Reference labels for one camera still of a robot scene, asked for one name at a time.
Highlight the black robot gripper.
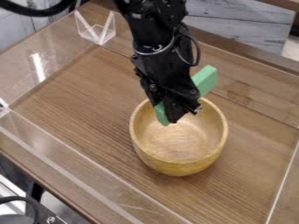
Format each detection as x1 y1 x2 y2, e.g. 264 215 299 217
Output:
131 36 203 123

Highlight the green rectangular block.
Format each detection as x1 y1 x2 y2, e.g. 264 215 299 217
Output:
153 65 217 126

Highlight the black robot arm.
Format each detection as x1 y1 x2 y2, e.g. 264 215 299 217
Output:
113 0 201 126

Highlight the brown wooden bowl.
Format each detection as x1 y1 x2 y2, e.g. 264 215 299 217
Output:
129 98 229 177

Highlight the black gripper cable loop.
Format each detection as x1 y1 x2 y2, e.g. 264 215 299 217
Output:
172 24 201 67

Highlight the clear acrylic corner bracket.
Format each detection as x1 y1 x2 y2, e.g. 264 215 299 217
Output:
73 10 116 46

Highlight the black arm cable top left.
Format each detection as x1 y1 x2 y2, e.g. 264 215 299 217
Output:
0 0 77 18

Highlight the black table leg frame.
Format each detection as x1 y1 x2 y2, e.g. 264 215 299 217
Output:
25 182 66 224

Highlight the black cable under table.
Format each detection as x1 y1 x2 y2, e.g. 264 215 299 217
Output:
0 195 40 224

